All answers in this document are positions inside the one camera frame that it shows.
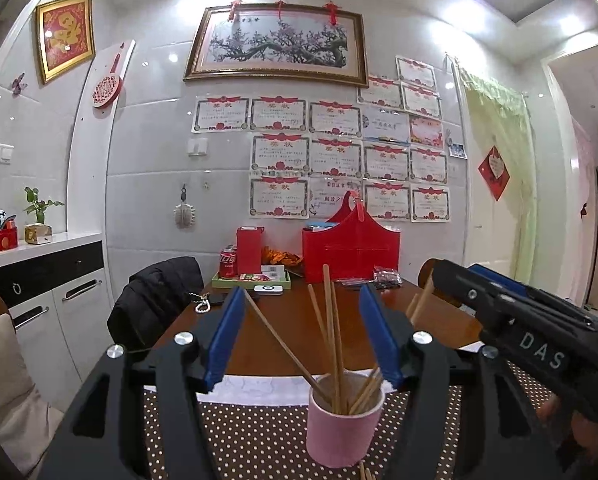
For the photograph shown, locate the small green potted plant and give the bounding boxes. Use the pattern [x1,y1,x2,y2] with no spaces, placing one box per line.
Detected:
[23,186,66,246]

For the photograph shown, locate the dark plastic packet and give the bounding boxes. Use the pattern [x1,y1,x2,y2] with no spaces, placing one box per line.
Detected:
[372,266,402,288]

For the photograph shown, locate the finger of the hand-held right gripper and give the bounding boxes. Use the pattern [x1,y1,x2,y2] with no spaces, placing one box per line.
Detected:
[431,259,595,332]
[468,263,587,313]

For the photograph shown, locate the beige chair cushion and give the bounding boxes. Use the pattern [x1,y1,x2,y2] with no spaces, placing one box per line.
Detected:
[0,312,66,477]

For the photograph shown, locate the red upright box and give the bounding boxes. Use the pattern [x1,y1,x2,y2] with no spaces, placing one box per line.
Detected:
[236,226,266,277]

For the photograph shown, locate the red soda can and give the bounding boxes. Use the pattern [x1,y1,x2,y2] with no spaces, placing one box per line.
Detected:
[219,245,239,279]

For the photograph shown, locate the brown polka dot tablecloth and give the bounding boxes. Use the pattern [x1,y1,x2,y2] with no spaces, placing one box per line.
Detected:
[144,367,560,480]

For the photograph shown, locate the red diamond door decoration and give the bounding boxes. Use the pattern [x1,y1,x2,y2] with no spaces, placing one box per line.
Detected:
[478,146,511,202]

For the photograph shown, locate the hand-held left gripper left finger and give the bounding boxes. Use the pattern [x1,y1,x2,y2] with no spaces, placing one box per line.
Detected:
[39,285,247,480]

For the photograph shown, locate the green curtain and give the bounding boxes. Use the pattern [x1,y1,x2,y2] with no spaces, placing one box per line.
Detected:
[459,67,537,306]

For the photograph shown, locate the hanging grey round ornament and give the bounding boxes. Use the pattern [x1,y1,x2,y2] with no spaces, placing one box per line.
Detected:
[173,185,196,228]

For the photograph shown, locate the pink cup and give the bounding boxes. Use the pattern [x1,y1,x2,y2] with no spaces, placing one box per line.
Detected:
[306,372,386,468]

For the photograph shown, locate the wall of award certificates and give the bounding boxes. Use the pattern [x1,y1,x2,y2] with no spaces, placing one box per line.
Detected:
[191,55,452,223]

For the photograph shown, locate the bunch of wooden chopsticks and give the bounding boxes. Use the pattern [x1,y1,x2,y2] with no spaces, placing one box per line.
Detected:
[243,264,386,416]

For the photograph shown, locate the orange snack packets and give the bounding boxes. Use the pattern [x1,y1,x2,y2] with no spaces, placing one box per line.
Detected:
[261,246,304,267]

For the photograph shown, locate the framed plum blossom painting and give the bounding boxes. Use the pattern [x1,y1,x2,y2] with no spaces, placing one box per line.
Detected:
[183,2,369,88]

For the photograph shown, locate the black jacket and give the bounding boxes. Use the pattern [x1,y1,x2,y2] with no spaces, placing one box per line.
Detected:
[107,256,205,356]

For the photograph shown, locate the gold framed red calligraphy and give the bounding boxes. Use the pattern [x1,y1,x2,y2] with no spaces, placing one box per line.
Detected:
[35,0,96,85]

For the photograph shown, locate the white sideboard cabinet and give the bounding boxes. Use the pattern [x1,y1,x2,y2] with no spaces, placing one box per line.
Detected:
[0,232,117,396]

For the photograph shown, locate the red basket bag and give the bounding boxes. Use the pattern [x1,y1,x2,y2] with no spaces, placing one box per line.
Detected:
[301,191,401,283]

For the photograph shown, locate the person's right hand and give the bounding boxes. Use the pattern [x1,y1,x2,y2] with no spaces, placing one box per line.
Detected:
[536,392,598,467]

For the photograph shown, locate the red round wall ornament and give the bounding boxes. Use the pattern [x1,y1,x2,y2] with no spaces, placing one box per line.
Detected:
[90,42,126,109]

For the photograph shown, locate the green tray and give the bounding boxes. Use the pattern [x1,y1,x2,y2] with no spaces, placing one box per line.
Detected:
[211,270,292,291]

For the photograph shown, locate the white door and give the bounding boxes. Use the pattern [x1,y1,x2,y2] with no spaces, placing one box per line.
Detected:
[466,90,530,281]

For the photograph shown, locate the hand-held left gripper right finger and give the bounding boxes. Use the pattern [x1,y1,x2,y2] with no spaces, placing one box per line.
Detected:
[358,284,565,480]

